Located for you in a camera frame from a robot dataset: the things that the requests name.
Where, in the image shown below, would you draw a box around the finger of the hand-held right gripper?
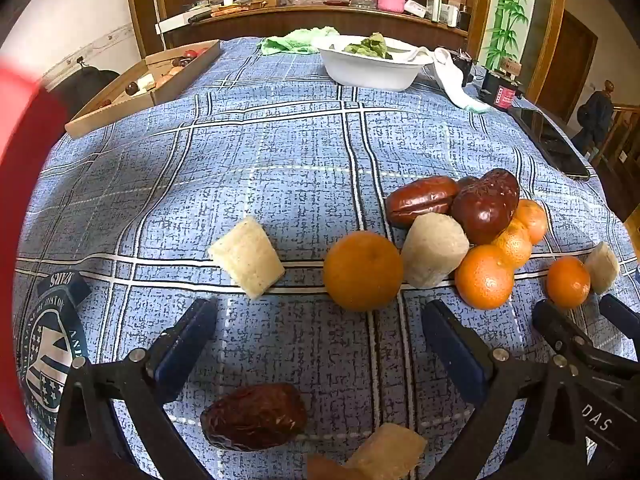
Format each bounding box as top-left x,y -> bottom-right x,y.
531,300 -> 640,466
599,293 -> 640,343

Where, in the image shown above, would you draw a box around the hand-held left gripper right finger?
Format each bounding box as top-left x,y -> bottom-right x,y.
421,300 -> 593,480

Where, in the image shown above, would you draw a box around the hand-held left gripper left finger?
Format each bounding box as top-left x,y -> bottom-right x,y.
52,297 -> 218,480

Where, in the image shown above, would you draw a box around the wrinkled dark red date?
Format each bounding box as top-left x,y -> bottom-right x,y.
200,383 -> 308,452

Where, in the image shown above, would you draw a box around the large tangerine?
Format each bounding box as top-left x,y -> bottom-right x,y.
323,230 -> 404,311

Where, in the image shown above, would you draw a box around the large glossy red date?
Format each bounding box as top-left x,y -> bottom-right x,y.
451,169 -> 521,246

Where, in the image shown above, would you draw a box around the red plastic tray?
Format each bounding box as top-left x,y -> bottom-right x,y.
0,57 -> 66,456

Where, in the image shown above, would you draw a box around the wooden railing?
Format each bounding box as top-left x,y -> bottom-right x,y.
595,102 -> 640,221

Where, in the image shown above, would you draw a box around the black smartphone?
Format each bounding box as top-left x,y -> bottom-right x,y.
507,105 -> 591,181

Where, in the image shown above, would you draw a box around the blue plaid tablecloth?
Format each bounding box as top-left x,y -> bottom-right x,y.
12,37 -> 633,480

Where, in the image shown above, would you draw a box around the black and red device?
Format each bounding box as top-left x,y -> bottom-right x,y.
480,69 -> 523,110

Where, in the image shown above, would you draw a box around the cardboard box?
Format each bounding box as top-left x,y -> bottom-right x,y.
65,40 -> 221,140

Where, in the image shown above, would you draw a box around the brown wooden door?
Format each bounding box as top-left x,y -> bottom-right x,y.
530,10 -> 598,121

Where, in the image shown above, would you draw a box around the white sock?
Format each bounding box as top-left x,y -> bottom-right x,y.
395,46 -> 493,113

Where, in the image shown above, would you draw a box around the dark cloth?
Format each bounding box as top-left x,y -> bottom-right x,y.
45,62 -> 121,123

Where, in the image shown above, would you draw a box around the small black device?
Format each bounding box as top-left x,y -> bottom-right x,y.
447,49 -> 475,86

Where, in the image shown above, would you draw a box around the white bowl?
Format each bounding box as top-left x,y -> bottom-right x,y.
318,35 -> 435,92

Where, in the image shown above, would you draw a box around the green leafy vegetables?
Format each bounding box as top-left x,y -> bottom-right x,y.
342,32 -> 396,61

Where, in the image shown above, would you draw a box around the green cloth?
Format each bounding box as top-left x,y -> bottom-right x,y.
257,26 -> 341,56

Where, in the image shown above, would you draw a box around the white flat board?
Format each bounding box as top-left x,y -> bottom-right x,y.
156,9 -> 211,35

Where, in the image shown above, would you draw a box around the wooden sideboard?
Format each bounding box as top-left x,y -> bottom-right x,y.
125,0 -> 568,103

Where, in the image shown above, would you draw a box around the white packets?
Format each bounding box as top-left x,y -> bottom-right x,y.
427,0 -> 461,28

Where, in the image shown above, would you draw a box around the bamboo wall painting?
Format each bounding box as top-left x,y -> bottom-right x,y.
482,0 -> 538,78

